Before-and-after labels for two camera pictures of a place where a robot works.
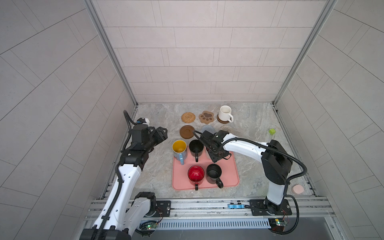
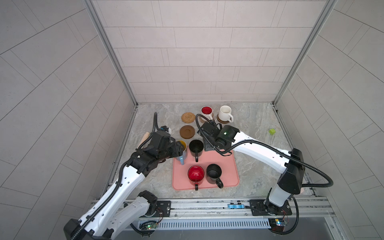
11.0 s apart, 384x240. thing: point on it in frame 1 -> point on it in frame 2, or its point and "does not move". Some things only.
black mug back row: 196,147 does not move
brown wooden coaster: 186,132 does not move
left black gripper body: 155,137 -> 172,151
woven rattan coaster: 188,117 does not move
